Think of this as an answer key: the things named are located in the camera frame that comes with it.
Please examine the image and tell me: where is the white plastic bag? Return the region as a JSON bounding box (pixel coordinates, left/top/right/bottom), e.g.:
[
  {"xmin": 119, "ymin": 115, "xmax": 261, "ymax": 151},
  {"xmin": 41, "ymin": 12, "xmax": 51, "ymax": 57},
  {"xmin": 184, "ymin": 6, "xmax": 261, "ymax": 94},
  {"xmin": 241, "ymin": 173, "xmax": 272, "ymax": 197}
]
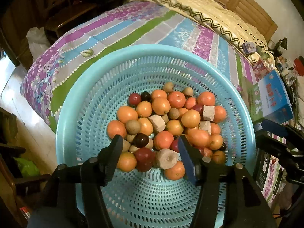
[{"xmin": 26, "ymin": 27, "xmax": 51, "ymax": 60}]

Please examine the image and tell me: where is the black box with fruit print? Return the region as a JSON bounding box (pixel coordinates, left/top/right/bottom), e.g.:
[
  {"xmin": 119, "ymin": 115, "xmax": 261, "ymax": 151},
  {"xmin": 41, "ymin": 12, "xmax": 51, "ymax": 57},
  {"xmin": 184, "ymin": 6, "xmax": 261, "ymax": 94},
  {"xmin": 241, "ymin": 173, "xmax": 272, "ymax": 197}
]
[{"xmin": 253, "ymin": 145, "xmax": 283, "ymax": 192}]

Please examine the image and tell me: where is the blue cardboard box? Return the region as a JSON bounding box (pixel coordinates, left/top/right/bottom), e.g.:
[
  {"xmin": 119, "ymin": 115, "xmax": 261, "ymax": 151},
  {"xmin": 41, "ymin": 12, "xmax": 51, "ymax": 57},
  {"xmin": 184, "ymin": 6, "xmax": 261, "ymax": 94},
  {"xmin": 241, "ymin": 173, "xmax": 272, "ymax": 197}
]
[{"xmin": 258, "ymin": 70, "xmax": 294, "ymax": 125}]

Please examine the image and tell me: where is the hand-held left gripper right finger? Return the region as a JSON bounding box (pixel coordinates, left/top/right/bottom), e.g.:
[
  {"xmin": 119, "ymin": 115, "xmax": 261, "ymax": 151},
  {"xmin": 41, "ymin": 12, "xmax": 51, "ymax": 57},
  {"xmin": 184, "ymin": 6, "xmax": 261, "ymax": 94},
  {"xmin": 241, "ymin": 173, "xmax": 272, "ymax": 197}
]
[{"xmin": 177, "ymin": 135, "xmax": 274, "ymax": 228}]

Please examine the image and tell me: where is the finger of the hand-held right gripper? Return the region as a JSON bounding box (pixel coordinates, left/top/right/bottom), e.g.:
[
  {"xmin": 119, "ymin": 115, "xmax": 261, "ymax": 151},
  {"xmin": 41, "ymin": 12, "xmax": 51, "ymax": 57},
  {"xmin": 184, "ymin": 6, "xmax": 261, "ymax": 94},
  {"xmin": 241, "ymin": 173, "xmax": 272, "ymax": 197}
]
[
  {"xmin": 255, "ymin": 132, "xmax": 304, "ymax": 169},
  {"xmin": 262, "ymin": 119, "xmax": 304, "ymax": 139}
]

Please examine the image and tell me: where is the cream zigzag quilt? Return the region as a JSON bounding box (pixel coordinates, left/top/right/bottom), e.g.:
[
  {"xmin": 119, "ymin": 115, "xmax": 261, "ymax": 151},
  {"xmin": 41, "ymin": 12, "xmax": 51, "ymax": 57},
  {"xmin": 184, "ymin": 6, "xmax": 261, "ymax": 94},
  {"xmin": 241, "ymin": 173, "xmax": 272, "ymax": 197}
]
[{"xmin": 128, "ymin": 0, "xmax": 276, "ymax": 62}]

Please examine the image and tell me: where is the pile of oranges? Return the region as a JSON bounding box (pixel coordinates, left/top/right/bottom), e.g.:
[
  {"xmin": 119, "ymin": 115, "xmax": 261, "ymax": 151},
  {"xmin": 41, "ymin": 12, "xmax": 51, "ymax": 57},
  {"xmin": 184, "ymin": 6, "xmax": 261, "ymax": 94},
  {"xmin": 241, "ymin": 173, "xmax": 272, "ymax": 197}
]
[{"xmin": 106, "ymin": 89, "xmax": 227, "ymax": 181}]

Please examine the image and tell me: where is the small blue printed box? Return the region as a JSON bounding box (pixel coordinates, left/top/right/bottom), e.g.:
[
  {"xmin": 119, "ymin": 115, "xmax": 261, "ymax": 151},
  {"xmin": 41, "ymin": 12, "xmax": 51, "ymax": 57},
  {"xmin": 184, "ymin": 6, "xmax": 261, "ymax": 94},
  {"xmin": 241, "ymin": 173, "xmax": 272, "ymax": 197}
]
[{"xmin": 242, "ymin": 42, "xmax": 256, "ymax": 55}]

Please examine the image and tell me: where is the wooden cabinet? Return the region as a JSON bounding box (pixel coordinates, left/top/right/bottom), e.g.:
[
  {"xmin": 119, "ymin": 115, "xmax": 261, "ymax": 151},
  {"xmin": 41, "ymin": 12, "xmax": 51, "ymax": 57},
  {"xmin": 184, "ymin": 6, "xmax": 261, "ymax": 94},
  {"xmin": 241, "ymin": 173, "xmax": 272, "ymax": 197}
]
[{"xmin": 0, "ymin": 0, "xmax": 31, "ymax": 67}]

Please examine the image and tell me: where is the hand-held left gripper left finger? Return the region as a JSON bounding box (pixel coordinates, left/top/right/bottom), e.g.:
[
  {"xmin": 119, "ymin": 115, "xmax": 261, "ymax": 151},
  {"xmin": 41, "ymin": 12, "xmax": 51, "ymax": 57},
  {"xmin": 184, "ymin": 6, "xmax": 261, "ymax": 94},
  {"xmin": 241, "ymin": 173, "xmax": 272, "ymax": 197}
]
[{"xmin": 28, "ymin": 134, "xmax": 123, "ymax": 228}]

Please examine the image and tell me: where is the red printed box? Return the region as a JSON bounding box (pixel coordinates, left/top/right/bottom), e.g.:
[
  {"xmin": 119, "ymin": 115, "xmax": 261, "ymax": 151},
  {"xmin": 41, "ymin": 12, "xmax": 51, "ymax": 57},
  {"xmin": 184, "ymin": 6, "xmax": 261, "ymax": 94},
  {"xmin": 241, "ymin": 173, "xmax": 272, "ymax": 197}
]
[{"xmin": 253, "ymin": 59, "xmax": 270, "ymax": 79}]

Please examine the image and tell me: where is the blue plastic colander basket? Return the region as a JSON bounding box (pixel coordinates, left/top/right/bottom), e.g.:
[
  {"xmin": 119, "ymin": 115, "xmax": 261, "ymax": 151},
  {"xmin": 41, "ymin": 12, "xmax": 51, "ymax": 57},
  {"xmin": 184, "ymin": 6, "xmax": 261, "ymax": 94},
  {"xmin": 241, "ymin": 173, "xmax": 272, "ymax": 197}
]
[{"xmin": 55, "ymin": 44, "xmax": 256, "ymax": 228}]

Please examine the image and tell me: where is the red packet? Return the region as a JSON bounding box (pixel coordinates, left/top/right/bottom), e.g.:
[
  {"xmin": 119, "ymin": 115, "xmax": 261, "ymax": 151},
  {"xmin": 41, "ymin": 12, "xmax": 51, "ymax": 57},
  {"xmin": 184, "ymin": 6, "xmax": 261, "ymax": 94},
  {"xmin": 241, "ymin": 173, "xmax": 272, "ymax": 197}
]
[{"xmin": 20, "ymin": 207, "xmax": 32, "ymax": 219}]

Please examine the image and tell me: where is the wooden chair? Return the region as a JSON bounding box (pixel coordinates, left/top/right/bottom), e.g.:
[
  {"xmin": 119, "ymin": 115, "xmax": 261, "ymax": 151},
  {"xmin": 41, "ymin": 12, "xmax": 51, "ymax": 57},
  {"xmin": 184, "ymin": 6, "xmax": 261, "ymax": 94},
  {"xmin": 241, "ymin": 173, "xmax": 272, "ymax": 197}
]
[{"xmin": 31, "ymin": 0, "xmax": 98, "ymax": 38}]

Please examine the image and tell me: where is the green plastic bag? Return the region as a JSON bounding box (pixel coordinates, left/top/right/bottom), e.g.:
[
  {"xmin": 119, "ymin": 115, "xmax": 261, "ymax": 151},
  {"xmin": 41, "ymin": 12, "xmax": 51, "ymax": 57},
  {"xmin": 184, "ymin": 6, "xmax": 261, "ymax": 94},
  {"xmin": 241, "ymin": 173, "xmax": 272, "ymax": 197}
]
[{"xmin": 13, "ymin": 157, "xmax": 40, "ymax": 177}]

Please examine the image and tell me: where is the dark desk lamp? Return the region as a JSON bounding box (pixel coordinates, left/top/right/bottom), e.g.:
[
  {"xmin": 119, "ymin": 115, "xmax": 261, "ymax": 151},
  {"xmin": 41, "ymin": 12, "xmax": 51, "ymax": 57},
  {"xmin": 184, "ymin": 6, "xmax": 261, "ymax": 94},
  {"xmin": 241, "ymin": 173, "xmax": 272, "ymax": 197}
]
[{"xmin": 267, "ymin": 37, "xmax": 289, "ymax": 55}]

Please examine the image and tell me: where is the green cardboard box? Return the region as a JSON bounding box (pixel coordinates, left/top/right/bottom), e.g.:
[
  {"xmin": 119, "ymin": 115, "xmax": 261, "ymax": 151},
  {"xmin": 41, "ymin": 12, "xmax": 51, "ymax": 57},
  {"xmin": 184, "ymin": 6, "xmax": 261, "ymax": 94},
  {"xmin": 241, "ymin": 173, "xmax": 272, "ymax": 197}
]
[{"xmin": 240, "ymin": 76, "xmax": 264, "ymax": 124}]

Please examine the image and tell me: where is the wooden headboard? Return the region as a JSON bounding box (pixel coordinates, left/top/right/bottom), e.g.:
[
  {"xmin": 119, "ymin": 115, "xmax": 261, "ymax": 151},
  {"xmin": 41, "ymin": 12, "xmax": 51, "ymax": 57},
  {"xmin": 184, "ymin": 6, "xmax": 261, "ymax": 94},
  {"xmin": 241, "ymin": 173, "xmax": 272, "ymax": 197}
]
[{"xmin": 188, "ymin": 0, "xmax": 278, "ymax": 40}]

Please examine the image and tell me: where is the striped floral bed sheet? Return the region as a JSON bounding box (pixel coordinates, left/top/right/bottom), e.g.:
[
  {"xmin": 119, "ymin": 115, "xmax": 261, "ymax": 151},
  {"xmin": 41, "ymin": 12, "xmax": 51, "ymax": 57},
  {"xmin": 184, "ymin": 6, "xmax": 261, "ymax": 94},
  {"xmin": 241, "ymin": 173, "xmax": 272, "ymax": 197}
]
[{"xmin": 20, "ymin": 0, "xmax": 289, "ymax": 202}]

